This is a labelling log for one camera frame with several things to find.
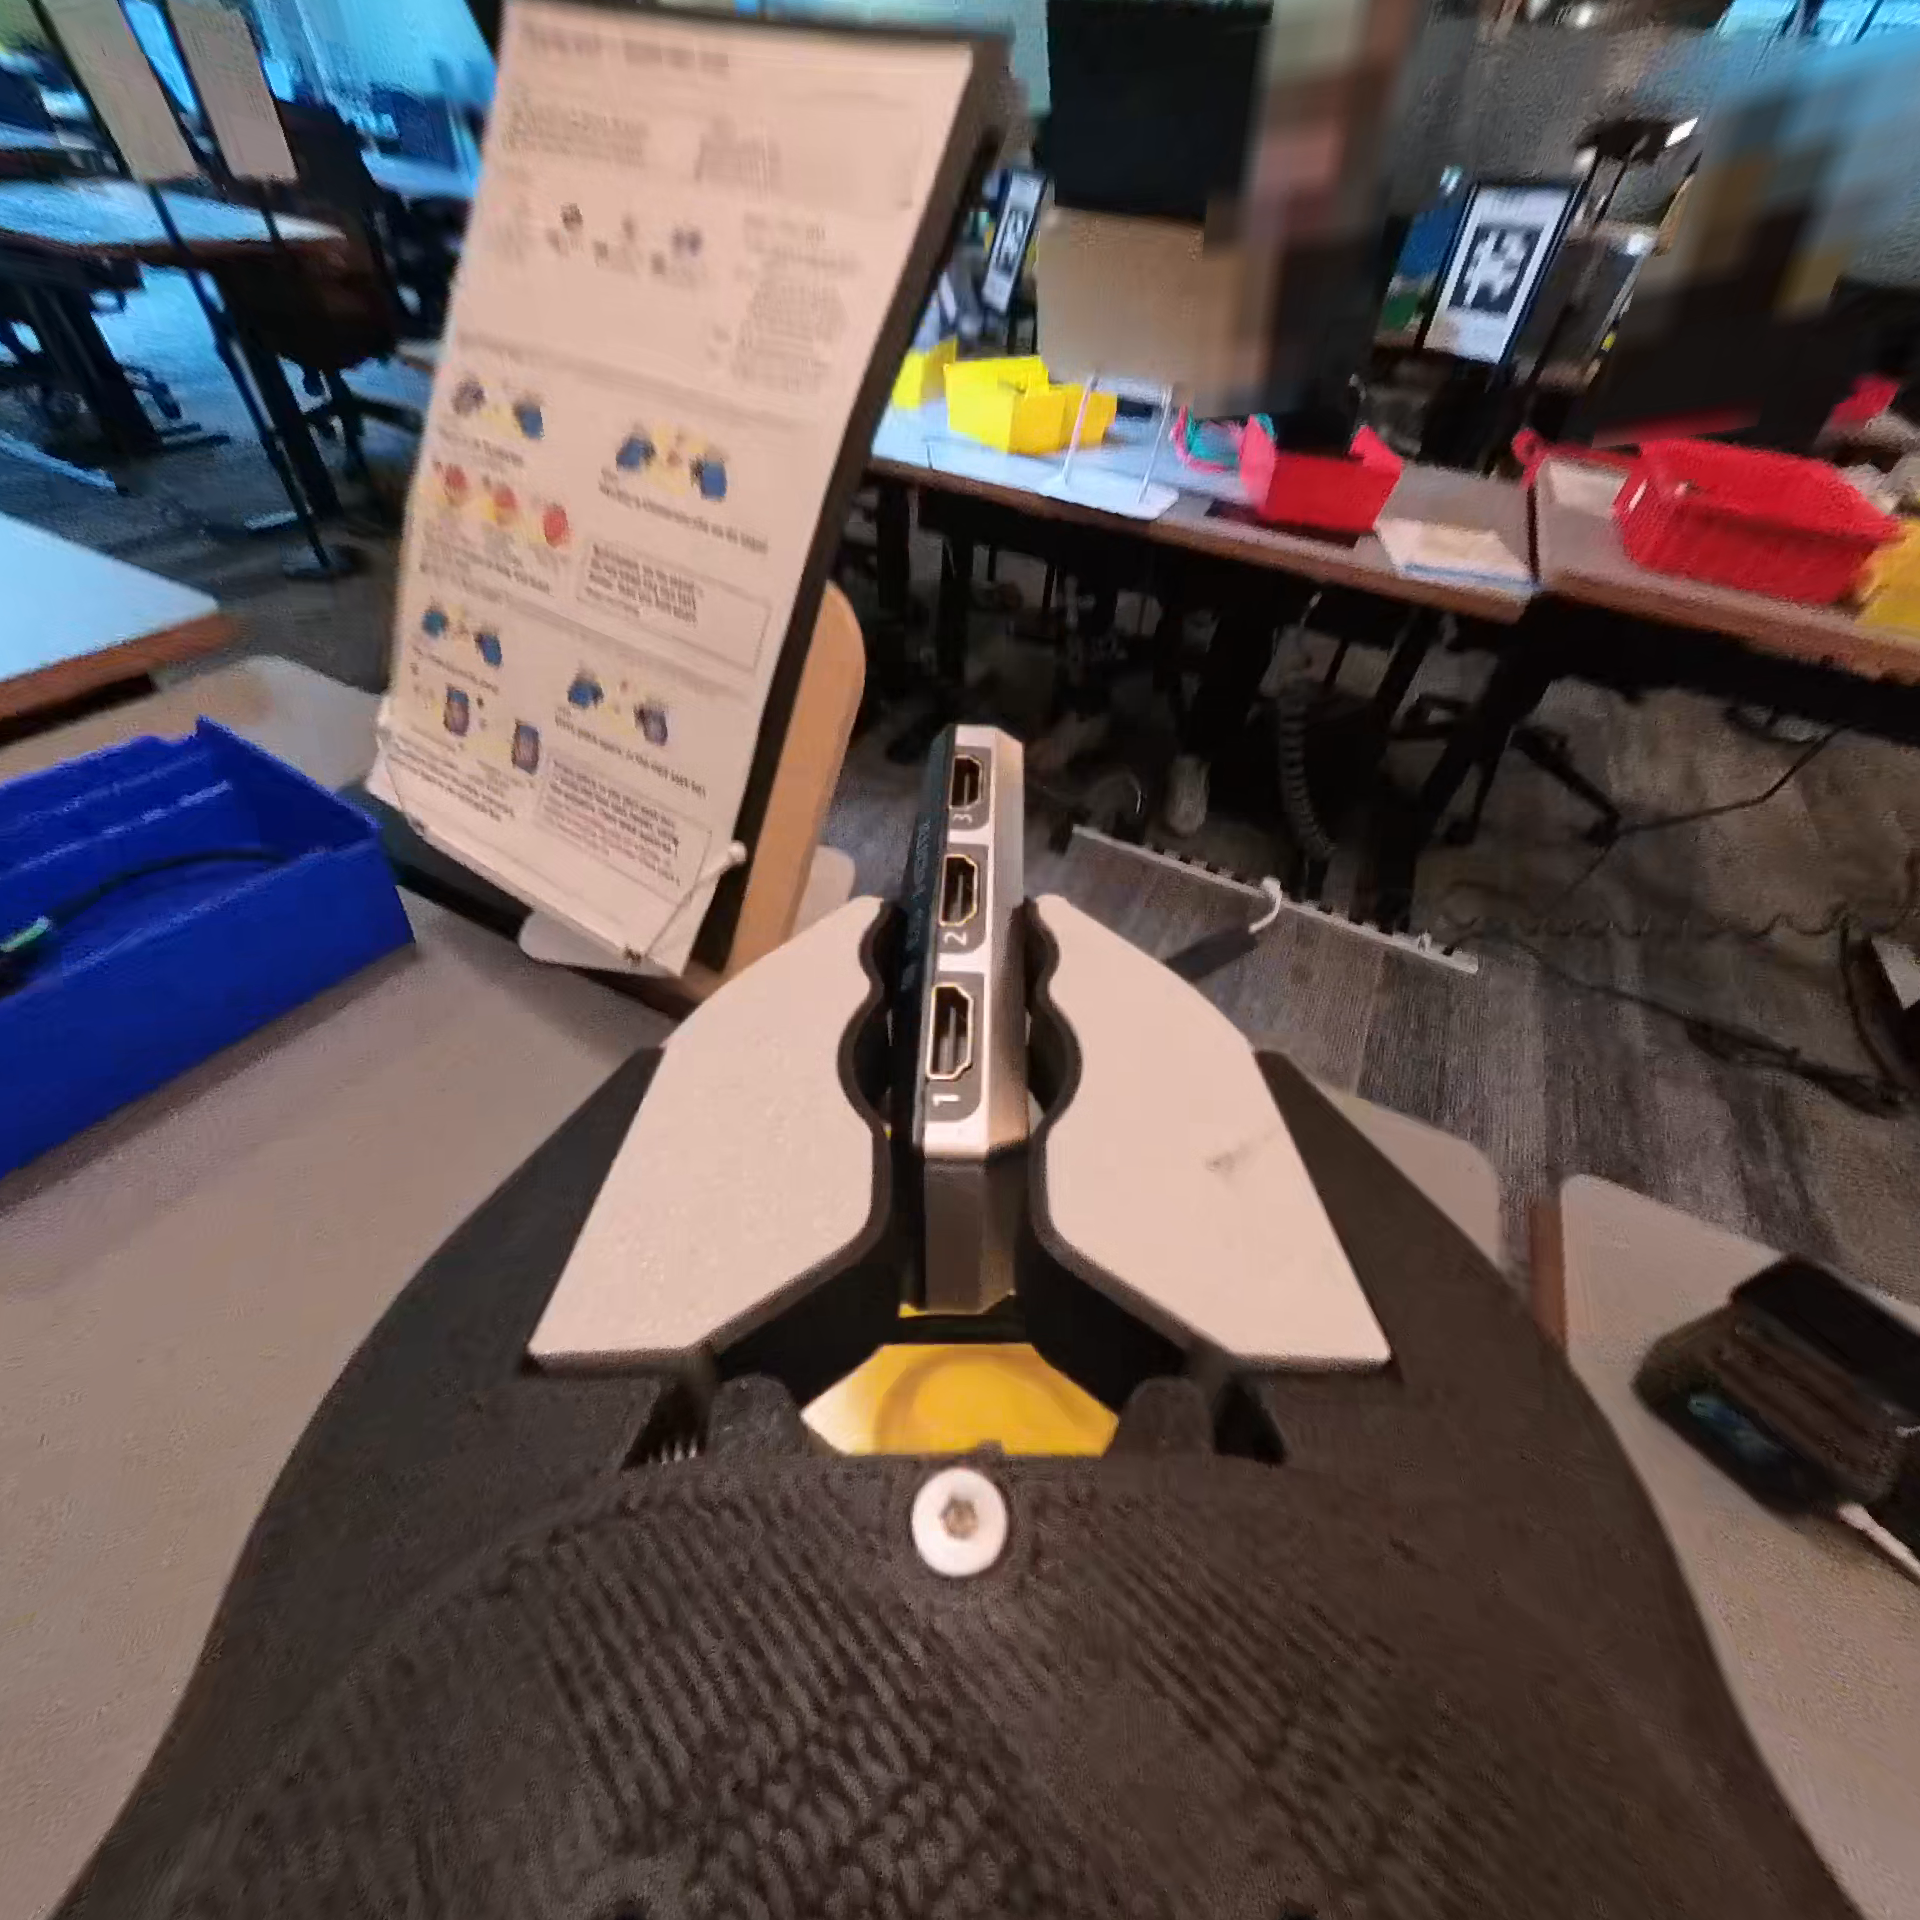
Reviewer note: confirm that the red mesh basket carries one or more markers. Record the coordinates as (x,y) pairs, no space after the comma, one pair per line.
(1747,524)

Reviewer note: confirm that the black device case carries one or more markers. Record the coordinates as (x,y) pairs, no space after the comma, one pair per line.
(1787,1381)

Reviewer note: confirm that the black white marker board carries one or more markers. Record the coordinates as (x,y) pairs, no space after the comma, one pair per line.
(1501,271)

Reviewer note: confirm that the red plastic bin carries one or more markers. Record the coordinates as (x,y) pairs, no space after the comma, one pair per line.
(1319,487)

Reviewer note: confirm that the grey table wooden edge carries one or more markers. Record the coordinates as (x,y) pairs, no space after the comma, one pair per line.
(90,599)
(1770,1682)

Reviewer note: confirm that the long wooden edge table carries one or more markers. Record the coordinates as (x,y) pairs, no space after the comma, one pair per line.
(1442,594)

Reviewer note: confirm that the grey desk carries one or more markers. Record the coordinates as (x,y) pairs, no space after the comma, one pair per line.
(225,1349)

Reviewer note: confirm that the white paper pad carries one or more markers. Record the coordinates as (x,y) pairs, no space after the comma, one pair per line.
(1455,553)

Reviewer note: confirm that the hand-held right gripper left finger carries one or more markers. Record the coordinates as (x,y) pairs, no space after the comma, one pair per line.
(721,1171)

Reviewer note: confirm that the silver video port switch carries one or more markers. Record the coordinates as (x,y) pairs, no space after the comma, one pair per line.
(974,1051)

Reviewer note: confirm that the yellow plastic bin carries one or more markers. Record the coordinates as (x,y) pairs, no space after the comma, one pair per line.
(961,1402)

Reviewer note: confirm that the printed instruction sheet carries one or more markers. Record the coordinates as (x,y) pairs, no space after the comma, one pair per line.
(676,451)

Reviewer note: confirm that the wooden document stand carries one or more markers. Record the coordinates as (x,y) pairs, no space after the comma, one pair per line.
(803,780)

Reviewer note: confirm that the blue plastic bin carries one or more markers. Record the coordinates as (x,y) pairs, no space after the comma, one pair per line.
(181,1036)

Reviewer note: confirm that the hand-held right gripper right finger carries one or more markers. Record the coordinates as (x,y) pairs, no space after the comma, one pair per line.
(1186,1171)

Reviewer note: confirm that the yellow storage bin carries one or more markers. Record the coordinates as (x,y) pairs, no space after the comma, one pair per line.
(1021,404)

